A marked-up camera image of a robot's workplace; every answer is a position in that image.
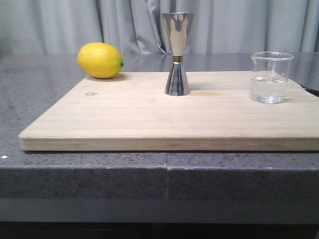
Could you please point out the steel double jigger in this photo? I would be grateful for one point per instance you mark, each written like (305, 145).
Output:
(177, 25)

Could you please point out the glass beaker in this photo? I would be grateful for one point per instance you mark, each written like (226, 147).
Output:
(270, 76)

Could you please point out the wooden cutting board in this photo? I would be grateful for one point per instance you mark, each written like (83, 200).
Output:
(132, 112)

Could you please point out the yellow lemon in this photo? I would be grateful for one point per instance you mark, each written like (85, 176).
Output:
(100, 60)

